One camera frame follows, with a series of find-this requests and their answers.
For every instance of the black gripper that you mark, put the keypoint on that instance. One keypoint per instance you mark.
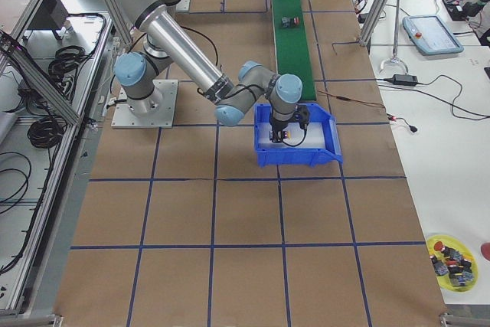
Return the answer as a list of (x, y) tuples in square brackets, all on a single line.
[(278, 126)]

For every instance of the red push button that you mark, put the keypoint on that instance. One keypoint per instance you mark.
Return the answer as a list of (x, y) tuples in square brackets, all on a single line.
[(290, 22)]

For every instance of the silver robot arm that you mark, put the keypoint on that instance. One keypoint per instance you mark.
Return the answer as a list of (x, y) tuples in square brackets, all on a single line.
[(167, 43)]

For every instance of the yellow bowl of buttons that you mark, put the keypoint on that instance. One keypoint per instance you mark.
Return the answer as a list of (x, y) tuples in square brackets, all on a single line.
[(453, 263)]

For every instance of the white foam pad destination bin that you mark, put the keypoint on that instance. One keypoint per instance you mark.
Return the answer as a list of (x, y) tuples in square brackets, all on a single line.
[(314, 138)]

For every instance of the blue empty destination bin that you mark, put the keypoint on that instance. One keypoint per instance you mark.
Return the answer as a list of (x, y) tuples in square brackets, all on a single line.
[(293, 155)]

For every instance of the green conveyor belt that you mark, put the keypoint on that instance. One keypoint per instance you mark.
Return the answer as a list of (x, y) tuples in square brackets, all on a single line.
[(292, 49)]

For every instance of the black power adapter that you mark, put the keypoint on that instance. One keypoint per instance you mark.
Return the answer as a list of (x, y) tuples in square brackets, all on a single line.
[(406, 80)]

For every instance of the teach pendant tablet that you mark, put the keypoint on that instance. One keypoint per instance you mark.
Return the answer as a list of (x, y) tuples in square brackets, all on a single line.
[(430, 35)]

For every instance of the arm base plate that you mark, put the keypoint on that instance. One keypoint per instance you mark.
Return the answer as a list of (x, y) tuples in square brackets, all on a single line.
[(183, 6), (158, 110)]

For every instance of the aluminium frame post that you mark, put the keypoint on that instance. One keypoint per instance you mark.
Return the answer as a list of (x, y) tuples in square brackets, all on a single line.
[(381, 1)]

